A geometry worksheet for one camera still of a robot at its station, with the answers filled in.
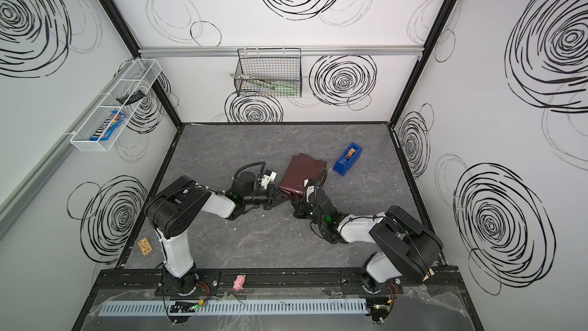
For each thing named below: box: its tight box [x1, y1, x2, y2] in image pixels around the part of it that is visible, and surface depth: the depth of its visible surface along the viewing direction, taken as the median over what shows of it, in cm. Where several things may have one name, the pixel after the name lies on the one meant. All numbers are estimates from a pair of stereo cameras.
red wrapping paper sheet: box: [278, 153, 327, 197], surface depth 98 cm
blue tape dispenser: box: [332, 142, 363, 176], surface depth 101 cm
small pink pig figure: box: [232, 274, 246, 292], surface depth 74 cm
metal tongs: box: [229, 73, 277, 90], surface depth 88 cm
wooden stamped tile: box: [137, 237, 154, 256], surface depth 82 cm
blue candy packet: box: [89, 111, 125, 141], surface depth 72 cm
